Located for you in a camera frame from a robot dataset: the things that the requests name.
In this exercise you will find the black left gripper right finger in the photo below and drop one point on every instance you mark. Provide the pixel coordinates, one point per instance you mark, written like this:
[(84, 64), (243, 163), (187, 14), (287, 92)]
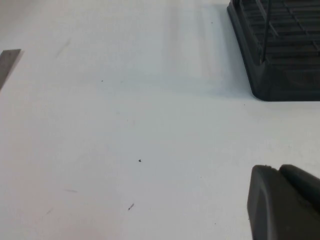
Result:
[(302, 182)]

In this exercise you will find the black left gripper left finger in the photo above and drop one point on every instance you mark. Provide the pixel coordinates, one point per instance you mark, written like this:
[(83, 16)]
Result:
[(275, 212)]

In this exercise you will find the black plastic drip tray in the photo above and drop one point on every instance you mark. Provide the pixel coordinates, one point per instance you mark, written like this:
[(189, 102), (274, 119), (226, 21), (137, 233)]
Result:
[(280, 85)]

